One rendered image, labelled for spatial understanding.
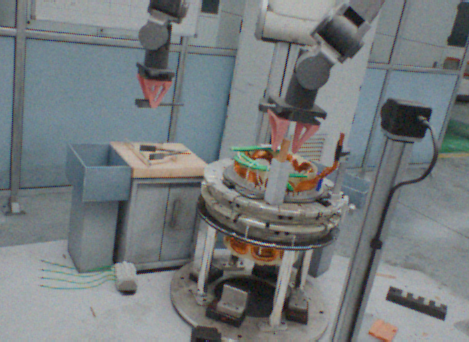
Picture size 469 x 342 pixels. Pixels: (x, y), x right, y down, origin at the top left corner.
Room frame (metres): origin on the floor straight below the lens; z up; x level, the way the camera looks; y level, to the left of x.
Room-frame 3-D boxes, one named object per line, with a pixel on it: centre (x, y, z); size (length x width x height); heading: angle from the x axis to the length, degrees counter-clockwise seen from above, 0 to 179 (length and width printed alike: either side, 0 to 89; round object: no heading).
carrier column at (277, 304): (1.04, -0.16, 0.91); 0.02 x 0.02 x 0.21
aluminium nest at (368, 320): (1.11, -0.40, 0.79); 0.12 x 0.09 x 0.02; 151
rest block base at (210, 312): (1.05, -0.05, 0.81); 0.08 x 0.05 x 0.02; 73
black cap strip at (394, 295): (1.29, -0.55, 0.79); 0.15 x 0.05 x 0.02; 69
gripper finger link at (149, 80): (1.33, 0.22, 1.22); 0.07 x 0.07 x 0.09; 32
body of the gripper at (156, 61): (1.33, 0.22, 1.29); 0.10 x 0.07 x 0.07; 32
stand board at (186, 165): (1.30, 0.18, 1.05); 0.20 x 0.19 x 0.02; 122
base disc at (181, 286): (1.16, -0.10, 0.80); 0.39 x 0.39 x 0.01
